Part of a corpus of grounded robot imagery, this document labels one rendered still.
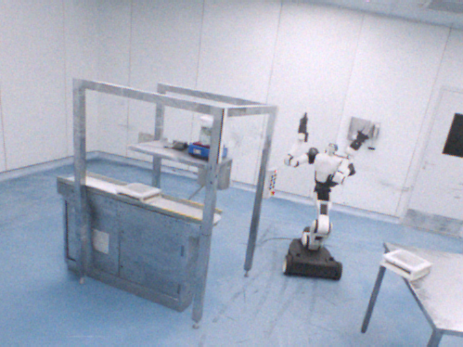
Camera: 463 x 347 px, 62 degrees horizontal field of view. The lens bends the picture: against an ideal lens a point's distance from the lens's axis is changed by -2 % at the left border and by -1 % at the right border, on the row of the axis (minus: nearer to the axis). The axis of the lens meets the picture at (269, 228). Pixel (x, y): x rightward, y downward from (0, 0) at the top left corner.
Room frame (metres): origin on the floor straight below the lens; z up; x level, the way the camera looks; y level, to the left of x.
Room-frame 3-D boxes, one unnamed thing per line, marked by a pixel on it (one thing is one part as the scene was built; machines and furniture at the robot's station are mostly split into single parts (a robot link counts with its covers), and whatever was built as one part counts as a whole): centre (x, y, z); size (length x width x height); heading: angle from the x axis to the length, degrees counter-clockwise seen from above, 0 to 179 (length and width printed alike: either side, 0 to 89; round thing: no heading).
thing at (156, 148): (2.67, 0.70, 1.24); 0.62 x 0.38 x 0.04; 73
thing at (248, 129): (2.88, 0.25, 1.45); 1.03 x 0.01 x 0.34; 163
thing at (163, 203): (2.80, 1.06, 0.79); 1.35 x 0.25 x 0.05; 73
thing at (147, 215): (2.80, 1.06, 0.76); 1.30 x 0.29 x 0.10; 73
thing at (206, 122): (2.66, 0.51, 1.44); 0.15 x 0.15 x 0.19
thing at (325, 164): (3.89, -0.50, 1.08); 0.34 x 0.30 x 0.36; 51
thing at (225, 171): (2.75, 0.47, 1.13); 0.22 x 0.11 x 0.20; 73
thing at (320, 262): (3.82, -0.48, 0.19); 0.64 x 0.52 x 0.33; 7
